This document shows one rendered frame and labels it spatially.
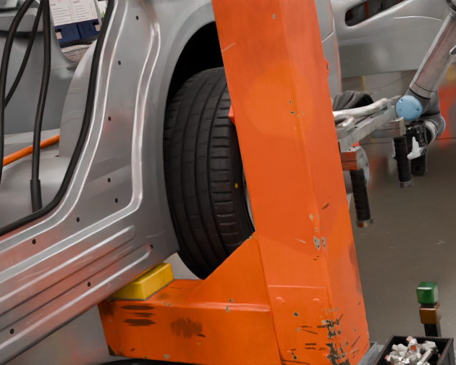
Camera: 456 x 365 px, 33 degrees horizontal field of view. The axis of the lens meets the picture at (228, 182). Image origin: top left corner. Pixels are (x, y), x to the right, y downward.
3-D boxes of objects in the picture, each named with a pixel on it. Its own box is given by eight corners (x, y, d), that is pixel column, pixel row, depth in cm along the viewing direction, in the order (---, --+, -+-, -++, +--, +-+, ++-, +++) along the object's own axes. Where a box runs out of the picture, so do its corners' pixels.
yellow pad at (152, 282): (135, 278, 212) (131, 261, 211) (176, 279, 204) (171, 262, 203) (103, 299, 201) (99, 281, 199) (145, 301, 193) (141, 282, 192)
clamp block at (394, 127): (377, 135, 227) (374, 117, 226) (407, 132, 222) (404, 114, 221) (370, 139, 223) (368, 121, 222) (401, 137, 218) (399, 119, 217)
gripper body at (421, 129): (394, 129, 230) (407, 120, 240) (399, 157, 232) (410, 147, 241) (420, 127, 226) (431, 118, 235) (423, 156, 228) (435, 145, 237)
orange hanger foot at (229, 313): (145, 329, 218) (118, 213, 210) (312, 341, 190) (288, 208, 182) (108, 356, 204) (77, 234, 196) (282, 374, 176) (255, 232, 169)
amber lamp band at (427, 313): (425, 316, 180) (423, 300, 179) (442, 317, 177) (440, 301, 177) (420, 324, 176) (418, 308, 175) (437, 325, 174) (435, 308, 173)
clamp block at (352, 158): (332, 166, 199) (328, 146, 198) (365, 164, 195) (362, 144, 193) (324, 171, 195) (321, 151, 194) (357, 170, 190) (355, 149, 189)
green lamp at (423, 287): (422, 297, 178) (420, 281, 178) (439, 298, 176) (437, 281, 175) (417, 304, 175) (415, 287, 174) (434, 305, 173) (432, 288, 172)
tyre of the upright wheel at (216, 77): (166, 310, 211) (279, 261, 267) (240, 314, 198) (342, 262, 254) (141, 68, 206) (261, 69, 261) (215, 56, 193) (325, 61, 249)
